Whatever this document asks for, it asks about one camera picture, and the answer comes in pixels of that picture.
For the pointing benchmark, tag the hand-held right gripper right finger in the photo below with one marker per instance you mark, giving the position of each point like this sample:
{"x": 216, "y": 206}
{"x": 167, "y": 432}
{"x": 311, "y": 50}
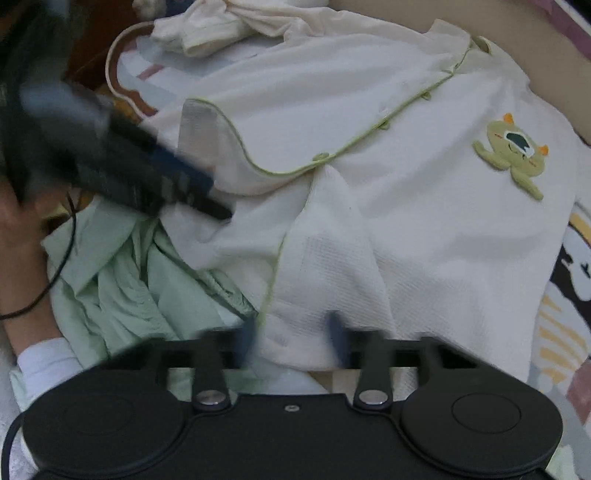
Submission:
{"x": 338, "y": 341}

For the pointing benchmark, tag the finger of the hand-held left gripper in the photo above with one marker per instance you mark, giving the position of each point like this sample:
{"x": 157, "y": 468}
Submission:
{"x": 180, "y": 173}

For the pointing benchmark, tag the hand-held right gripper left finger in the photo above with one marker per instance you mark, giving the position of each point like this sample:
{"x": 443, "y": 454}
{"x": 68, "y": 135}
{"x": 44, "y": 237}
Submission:
{"x": 248, "y": 344}

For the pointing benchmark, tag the white shirt with green trim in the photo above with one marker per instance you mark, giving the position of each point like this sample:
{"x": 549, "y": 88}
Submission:
{"x": 369, "y": 207}

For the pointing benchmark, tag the cream garment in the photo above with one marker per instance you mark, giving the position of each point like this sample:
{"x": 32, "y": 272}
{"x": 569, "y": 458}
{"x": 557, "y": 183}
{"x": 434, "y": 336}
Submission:
{"x": 207, "y": 27}

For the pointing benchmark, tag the person's left forearm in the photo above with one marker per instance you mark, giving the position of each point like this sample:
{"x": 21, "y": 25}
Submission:
{"x": 23, "y": 295}

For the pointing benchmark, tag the person's left hand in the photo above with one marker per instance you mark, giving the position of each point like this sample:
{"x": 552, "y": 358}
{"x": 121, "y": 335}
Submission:
{"x": 16, "y": 221}

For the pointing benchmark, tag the light green garment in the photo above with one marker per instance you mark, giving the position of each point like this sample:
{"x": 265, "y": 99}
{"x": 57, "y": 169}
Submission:
{"x": 138, "y": 300}

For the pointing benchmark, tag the grey white plush toy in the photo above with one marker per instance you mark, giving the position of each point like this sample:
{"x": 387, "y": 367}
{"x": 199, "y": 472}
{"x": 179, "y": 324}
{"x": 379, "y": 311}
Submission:
{"x": 145, "y": 5}

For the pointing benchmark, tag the checked printed play mat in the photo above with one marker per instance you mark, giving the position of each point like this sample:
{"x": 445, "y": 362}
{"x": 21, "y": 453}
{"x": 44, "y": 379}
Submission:
{"x": 563, "y": 332}

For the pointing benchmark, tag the quilt with purple border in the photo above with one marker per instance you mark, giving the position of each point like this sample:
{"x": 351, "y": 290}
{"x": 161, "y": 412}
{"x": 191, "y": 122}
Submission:
{"x": 577, "y": 23}

